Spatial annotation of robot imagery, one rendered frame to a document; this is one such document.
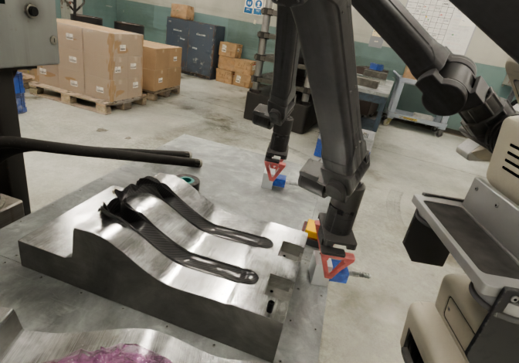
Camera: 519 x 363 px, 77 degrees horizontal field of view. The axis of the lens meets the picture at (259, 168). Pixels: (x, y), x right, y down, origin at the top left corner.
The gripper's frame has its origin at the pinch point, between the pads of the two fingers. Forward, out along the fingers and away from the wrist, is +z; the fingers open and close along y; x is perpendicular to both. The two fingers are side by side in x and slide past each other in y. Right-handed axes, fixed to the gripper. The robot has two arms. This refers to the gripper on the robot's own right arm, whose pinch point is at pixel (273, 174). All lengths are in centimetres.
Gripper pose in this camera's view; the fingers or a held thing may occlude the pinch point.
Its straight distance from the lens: 109.5
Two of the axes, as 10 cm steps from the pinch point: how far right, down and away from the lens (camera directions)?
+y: -1.2, 3.9, -9.1
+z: -1.7, 9.0, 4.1
